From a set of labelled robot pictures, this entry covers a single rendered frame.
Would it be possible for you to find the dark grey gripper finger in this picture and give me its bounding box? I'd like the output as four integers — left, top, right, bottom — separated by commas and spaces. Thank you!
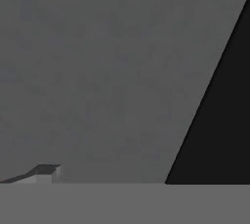
0, 163, 63, 185

